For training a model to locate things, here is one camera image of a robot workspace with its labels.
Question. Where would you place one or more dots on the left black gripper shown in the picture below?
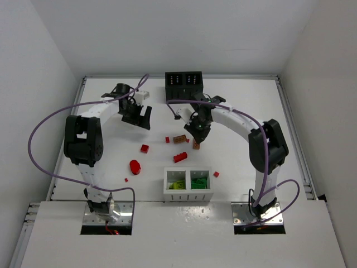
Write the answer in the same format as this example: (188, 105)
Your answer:
(134, 116)

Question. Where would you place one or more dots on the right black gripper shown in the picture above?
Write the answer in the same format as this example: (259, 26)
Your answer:
(199, 128)

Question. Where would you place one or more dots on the red oval lego piece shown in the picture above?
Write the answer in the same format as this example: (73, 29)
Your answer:
(135, 167)

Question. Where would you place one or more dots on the dark green lego brick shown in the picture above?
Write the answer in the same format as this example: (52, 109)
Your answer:
(199, 183)

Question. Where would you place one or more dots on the lime lego brick top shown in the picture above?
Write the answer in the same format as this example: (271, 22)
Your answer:
(173, 186)

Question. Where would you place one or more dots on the lime lego brick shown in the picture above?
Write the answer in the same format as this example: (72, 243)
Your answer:
(173, 186)
(180, 185)

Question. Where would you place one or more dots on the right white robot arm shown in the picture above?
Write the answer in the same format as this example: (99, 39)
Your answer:
(267, 145)

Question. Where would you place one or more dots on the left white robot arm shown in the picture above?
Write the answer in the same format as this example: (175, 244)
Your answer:
(83, 141)

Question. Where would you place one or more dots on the brown flat lego plate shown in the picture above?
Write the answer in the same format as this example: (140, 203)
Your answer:
(179, 139)

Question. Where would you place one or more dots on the red long lego brick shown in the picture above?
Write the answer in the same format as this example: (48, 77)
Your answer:
(180, 157)

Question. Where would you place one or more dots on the red square lego brick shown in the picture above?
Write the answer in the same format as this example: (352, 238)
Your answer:
(144, 149)

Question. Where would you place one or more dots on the black two-compartment container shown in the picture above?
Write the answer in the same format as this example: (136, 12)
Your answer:
(183, 85)

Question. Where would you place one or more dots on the white two-compartment container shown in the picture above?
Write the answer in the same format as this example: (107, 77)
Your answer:
(173, 174)

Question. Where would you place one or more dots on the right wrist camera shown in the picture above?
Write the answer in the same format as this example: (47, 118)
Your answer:
(183, 114)

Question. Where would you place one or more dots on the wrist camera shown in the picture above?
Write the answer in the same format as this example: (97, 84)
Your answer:
(141, 96)
(183, 114)

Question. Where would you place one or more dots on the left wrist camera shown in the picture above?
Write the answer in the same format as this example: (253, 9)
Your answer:
(141, 96)

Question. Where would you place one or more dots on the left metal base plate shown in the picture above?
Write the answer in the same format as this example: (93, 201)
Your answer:
(120, 216)

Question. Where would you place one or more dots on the metal base plate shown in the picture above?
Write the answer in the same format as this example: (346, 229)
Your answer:
(120, 216)
(242, 216)

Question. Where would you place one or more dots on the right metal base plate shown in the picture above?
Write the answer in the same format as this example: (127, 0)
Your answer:
(242, 216)

